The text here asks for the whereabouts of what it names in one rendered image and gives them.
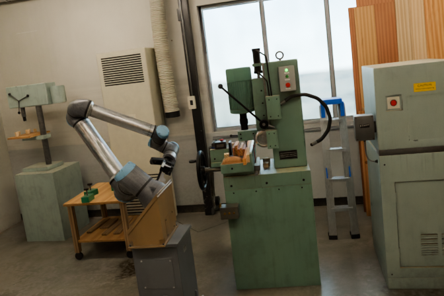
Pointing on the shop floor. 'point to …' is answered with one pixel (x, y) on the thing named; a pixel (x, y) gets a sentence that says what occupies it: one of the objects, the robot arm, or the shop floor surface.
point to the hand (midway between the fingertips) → (158, 175)
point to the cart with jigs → (104, 197)
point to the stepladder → (343, 168)
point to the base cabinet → (274, 237)
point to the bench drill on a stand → (45, 172)
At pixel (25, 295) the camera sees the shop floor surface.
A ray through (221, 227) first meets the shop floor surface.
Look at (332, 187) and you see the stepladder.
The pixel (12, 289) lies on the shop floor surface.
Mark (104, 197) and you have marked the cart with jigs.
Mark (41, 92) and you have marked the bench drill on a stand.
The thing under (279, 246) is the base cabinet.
